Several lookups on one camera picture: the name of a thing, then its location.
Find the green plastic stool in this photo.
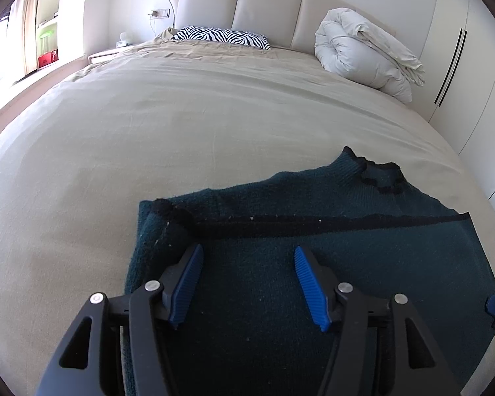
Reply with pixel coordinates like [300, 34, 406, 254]
[37, 29, 58, 56]

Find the white wardrobe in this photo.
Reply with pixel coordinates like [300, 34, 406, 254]
[412, 0, 495, 203]

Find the white wall shelf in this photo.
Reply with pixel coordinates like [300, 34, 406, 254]
[35, 0, 91, 69]

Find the zebra print pillow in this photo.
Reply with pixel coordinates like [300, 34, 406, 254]
[171, 26, 272, 51]

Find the beige padded headboard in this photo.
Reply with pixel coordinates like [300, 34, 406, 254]
[167, 0, 397, 54]

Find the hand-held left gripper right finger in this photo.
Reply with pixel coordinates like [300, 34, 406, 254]
[294, 246, 463, 396]

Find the white folded duvet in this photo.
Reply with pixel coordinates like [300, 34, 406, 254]
[314, 7, 425, 104]

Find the white nightstand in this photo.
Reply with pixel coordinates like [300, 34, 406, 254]
[88, 45, 128, 64]

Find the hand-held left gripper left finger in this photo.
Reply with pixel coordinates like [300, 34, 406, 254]
[35, 243, 205, 396]

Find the red storage box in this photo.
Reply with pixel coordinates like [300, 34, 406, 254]
[38, 50, 60, 68]

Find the long black wardrobe handle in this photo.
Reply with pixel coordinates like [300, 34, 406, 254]
[434, 29, 468, 106]

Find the beige curtain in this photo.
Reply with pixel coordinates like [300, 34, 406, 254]
[6, 0, 44, 81]

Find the dark green sweater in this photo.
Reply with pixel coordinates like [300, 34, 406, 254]
[124, 146, 495, 396]

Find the bed with beige sheet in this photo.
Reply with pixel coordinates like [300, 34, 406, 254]
[0, 29, 495, 396]

